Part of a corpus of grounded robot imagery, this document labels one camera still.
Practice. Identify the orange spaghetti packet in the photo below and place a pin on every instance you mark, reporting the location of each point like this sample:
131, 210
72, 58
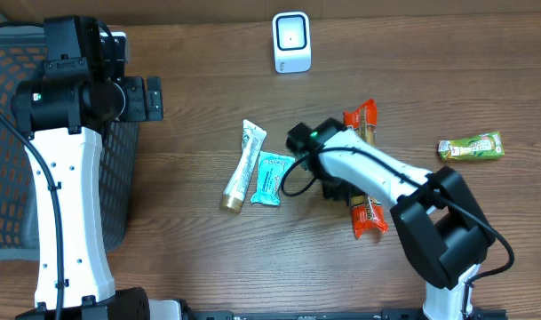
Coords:
366, 211

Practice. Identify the green snack packet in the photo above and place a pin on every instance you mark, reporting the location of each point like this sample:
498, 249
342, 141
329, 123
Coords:
480, 147

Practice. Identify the black front rail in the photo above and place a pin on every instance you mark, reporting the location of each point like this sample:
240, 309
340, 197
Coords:
179, 310

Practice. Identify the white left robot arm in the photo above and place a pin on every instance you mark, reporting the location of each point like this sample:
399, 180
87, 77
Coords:
60, 118

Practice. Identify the white leaf-print pack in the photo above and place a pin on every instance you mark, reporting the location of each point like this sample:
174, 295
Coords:
235, 192

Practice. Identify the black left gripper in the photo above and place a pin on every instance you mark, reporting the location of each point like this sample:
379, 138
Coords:
153, 99

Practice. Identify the teal wet wipes pack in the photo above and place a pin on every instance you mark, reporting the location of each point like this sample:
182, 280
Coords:
271, 170

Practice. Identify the grey plastic shopping basket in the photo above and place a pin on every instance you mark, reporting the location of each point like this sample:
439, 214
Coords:
22, 52

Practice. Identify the white barcode scanner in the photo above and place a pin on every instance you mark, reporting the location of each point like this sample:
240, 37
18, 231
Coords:
291, 42

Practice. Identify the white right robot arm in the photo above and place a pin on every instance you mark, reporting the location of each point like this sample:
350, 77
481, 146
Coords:
443, 232

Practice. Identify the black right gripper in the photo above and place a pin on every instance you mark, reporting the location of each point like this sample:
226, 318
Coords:
335, 191

